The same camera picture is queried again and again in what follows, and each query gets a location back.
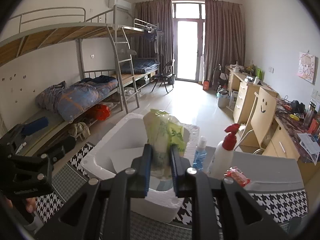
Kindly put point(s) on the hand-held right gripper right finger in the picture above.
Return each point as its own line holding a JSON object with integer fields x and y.
{"x": 175, "y": 172}

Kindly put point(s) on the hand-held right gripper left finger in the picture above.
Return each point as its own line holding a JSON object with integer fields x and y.
{"x": 147, "y": 170}

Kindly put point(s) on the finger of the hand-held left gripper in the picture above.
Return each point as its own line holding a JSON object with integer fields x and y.
{"x": 35, "y": 126}
{"x": 65, "y": 145}

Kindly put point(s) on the pale green plastic packet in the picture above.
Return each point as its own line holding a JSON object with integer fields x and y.
{"x": 162, "y": 135}

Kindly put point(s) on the white foam box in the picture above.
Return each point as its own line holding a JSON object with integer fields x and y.
{"x": 105, "y": 155}

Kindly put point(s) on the person's left hand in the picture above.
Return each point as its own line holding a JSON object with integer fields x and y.
{"x": 30, "y": 205}

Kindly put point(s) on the beige cloth bundle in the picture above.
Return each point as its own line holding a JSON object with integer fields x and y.
{"x": 78, "y": 130}

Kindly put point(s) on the blue clear bottle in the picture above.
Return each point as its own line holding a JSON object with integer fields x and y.
{"x": 200, "y": 157}

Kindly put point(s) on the white pump bottle red top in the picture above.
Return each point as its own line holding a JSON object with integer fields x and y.
{"x": 220, "y": 160}

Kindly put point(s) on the red plastic bag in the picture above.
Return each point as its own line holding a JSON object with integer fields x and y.
{"x": 100, "y": 112}

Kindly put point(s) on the blue patterned quilt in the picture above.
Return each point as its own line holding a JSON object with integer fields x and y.
{"x": 77, "y": 97}

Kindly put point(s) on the red snack packet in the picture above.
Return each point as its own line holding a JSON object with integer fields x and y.
{"x": 236, "y": 176}

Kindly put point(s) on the grey plastic bucket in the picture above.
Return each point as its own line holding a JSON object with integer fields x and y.
{"x": 223, "y": 101}

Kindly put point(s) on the orange floor box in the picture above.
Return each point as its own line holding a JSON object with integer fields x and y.
{"x": 206, "y": 85}

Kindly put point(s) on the large metal bunk bed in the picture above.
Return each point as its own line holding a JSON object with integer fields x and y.
{"x": 50, "y": 27}

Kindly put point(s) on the wooden desk with drawers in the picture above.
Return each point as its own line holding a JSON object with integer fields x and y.
{"x": 242, "y": 97}

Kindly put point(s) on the metal bunk ladder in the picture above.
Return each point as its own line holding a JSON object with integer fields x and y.
{"x": 125, "y": 60}

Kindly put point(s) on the black folding chair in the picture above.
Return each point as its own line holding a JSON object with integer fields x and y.
{"x": 170, "y": 67}

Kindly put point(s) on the dark blue bedding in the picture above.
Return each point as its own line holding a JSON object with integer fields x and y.
{"x": 142, "y": 65}

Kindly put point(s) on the houndstooth table mat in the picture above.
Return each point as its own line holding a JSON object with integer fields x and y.
{"x": 275, "y": 205}

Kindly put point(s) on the wooden chair with smiley face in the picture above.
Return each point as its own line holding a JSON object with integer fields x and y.
{"x": 262, "y": 110}

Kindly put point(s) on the wooden desk with patterned cover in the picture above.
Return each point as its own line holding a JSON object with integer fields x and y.
{"x": 280, "y": 142}

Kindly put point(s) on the glass balcony door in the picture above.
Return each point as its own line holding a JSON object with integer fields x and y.
{"x": 186, "y": 50}

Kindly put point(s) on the green paper bag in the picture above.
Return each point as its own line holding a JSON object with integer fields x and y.
{"x": 258, "y": 73}

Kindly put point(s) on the yellow desk item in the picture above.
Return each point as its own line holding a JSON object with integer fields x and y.
{"x": 294, "y": 117}

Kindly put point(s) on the small metal bunk bed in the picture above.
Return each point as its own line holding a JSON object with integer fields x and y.
{"x": 132, "y": 31}

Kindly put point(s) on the dark hanging clothes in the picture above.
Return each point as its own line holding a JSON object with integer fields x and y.
{"x": 152, "y": 37}

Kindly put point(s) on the white printed papers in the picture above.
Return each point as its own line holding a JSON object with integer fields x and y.
{"x": 308, "y": 142}

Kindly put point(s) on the brown curtain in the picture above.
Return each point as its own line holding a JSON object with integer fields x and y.
{"x": 222, "y": 42}
{"x": 162, "y": 17}

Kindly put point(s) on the white air conditioner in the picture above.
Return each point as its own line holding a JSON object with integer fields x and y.
{"x": 120, "y": 3}

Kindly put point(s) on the pink wall poster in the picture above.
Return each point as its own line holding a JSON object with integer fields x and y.
{"x": 307, "y": 67}

